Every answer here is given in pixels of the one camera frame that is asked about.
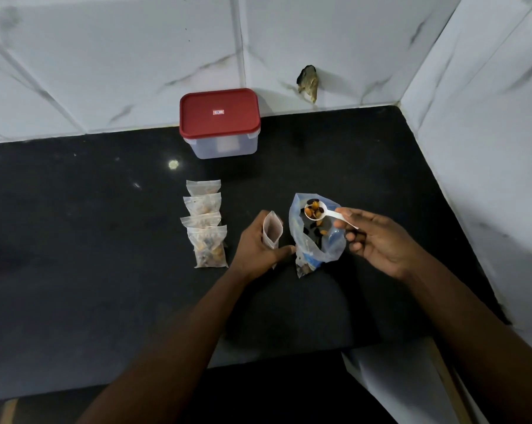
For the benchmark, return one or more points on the person's left hand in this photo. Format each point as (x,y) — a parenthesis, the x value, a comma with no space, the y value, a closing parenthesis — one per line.
(252,253)

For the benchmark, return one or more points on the person's right hand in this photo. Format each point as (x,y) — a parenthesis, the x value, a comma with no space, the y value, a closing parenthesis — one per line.
(383,245)

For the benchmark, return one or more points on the person's right thumb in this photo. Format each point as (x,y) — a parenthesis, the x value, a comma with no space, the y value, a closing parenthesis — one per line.
(352,215)

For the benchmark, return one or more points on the person's right middle finger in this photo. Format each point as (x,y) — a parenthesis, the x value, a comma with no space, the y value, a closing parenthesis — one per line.
(353,236)

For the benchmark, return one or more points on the person's left thumb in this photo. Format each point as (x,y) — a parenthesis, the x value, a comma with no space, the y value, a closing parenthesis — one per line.
(281,251)

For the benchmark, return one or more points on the white plastic spoon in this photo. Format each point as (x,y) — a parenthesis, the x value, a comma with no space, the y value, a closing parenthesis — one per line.
(332,215)

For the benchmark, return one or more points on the small clear zip pouch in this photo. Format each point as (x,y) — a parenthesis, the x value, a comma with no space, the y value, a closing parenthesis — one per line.
(272,231)

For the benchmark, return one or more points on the person's left forearm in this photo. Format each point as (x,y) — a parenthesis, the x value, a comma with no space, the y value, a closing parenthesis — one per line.
(171,355)

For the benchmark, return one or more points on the person's right forearm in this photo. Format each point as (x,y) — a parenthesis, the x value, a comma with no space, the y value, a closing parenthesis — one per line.
(473,339)

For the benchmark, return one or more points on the clear plastic bag of nuts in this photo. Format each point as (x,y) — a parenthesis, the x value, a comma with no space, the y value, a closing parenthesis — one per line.
(312,247)

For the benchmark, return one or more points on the mixed nuts and raisins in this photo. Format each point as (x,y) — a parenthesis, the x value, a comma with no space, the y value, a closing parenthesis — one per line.
(314,210)

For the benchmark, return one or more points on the filled small zip pouch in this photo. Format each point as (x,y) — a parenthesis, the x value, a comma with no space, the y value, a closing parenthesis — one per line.
(200,221)
(208,247)
(203,187)
(203,204)

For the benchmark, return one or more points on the red lid plastic container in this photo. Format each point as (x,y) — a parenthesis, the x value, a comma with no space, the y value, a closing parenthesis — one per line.
(220,123)

